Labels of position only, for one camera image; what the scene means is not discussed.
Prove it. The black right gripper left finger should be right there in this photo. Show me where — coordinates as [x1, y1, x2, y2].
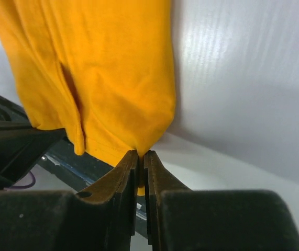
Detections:
[0, 151, 138, 250]

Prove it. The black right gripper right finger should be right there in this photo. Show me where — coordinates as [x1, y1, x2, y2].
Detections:
[143, 151, 299, 250]

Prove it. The yellow t shirt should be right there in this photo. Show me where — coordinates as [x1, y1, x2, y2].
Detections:
[0, 0, 176, 197]

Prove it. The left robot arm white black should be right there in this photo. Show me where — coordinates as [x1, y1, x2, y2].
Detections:
[0, 96, 65, 190]

